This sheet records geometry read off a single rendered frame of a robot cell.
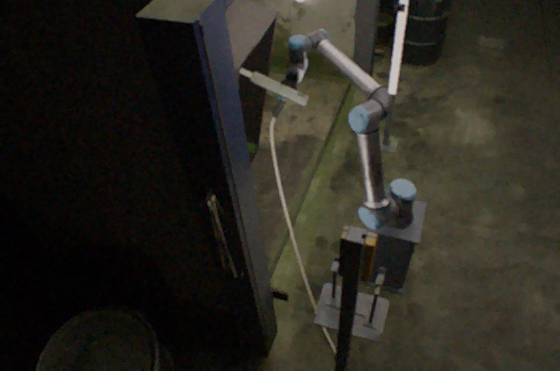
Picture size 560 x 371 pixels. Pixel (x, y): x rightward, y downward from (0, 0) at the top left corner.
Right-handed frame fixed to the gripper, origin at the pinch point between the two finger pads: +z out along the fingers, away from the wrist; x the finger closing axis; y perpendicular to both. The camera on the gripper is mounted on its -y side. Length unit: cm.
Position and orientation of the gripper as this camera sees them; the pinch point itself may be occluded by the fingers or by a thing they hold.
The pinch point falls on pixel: (283, 96)
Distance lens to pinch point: 229.1
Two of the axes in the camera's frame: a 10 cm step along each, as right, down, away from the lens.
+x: -9.0, -4.2, -0.4
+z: -2.9, 6.9, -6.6
